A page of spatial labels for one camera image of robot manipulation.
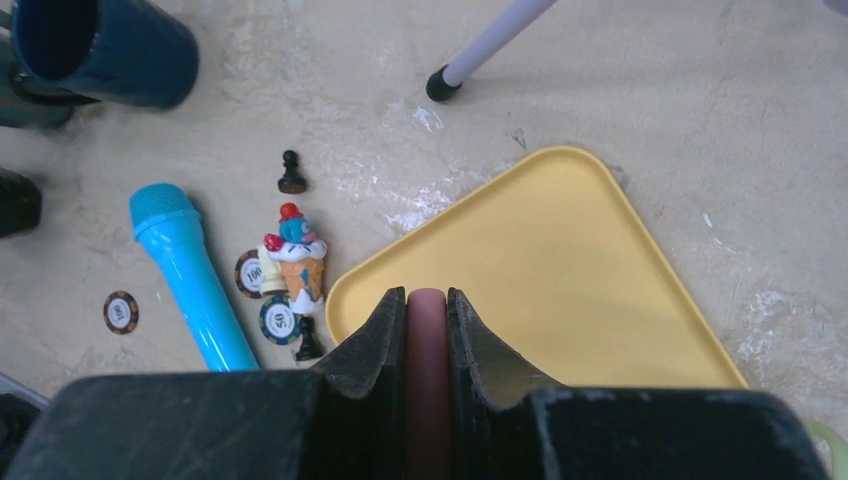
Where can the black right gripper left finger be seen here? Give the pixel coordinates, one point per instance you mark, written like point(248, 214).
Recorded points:
point(342, 418)

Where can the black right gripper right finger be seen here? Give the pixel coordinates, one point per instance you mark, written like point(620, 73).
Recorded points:
point(510, 420)

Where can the pink ceramic mug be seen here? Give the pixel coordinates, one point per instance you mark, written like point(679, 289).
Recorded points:
point(428, 428)

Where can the dark blue ceramic mug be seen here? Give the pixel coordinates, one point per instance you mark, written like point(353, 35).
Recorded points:
point(74, 53)

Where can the grey ceramic mug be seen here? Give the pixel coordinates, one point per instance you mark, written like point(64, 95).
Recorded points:
point(15, 111)

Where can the green ceramic mug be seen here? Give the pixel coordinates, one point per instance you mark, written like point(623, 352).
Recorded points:
point(836, 443)

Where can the black chess pawn lower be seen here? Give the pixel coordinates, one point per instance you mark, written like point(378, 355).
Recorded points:
point(310, 346)

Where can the black chess pawn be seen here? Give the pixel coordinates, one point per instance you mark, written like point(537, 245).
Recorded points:
point(310, 346)
point(291, 182)

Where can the round token lower right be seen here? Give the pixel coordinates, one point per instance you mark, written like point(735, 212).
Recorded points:
point(278, 323)

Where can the cream chess piece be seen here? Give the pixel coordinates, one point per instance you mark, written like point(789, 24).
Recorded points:
point(273, 281)

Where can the yellow plastic tray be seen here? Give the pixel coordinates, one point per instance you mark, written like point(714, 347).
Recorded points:
point(557, 263)

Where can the round token upper left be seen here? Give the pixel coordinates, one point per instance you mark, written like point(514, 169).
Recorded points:
point(248, 274)

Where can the black chess pawn upper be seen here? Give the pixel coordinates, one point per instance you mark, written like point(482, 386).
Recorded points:
point(291, 182)

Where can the round brown white token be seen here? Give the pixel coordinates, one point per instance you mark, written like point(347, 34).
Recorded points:
point(121, 312)

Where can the blue toy microphone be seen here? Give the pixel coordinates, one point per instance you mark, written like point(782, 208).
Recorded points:
point(168, 226)

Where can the lilac tripod stand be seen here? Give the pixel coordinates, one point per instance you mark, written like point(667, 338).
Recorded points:
point(443, 84)

